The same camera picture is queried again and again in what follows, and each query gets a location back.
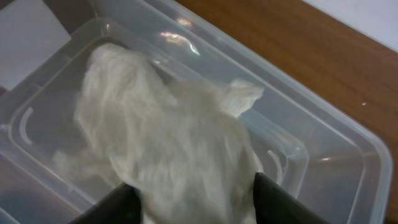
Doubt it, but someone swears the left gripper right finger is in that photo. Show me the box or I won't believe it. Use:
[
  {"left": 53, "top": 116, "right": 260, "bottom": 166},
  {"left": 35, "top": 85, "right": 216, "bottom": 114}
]
[{"left": 252, "top": 172, "right": 328, "bottom": 224}]

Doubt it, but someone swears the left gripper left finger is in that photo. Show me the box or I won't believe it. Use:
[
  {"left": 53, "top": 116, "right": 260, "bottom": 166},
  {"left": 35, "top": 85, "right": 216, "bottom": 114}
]
[{"left": 71, "top": 184, "right": 142, "bottom": 224}]

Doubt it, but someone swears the white napkin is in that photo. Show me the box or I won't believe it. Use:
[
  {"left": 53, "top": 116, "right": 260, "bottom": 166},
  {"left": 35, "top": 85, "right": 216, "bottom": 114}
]
[{"left": 53, "top": 44, "right": 264, "bottom": 223}]

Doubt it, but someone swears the clear plastic bin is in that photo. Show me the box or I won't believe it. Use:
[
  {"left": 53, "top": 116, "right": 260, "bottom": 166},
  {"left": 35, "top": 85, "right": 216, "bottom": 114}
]
[{"left": 1, "top": 1, "right": 393, "bottom": 223}]

